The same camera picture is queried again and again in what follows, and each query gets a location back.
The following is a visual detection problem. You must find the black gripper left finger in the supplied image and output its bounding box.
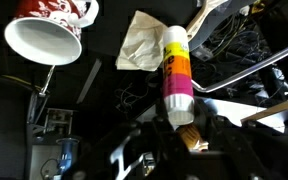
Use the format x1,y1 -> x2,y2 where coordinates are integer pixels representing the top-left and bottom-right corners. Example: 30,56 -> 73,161
151,99 -> 189,158

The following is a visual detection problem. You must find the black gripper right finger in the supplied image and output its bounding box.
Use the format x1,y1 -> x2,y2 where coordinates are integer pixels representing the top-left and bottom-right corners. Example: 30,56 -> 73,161
193,97 -> 226,142

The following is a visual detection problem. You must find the white yellow orange pink glue stick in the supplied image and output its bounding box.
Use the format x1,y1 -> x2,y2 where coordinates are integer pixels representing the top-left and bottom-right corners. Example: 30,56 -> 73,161
161,25 -> 196,127

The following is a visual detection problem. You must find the red white floral mug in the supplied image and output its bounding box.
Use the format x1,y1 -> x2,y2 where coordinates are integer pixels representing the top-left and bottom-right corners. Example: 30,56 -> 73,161
3,0 -> 100,67

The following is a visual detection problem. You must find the brown striped round object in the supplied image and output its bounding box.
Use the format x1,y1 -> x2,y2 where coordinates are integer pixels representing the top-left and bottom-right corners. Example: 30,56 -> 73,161
176,123 -> 209,152

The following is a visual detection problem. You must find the light wooden plank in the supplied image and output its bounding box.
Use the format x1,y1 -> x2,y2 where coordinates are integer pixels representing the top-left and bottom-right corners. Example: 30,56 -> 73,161
240,94 -> 288,125

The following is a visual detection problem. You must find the small crumpled beige paper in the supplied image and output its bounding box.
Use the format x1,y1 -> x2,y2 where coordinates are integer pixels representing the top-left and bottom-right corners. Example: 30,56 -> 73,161
115,9 -> 169,72

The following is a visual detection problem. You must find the bent metal tube frame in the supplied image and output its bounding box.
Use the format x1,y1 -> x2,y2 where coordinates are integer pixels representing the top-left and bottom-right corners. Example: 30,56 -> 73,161
190,37 -> 288,94

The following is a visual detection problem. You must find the paintbrush with pale wooden handle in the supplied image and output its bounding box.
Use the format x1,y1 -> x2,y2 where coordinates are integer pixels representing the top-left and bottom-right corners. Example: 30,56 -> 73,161
185,0 -> 231,43

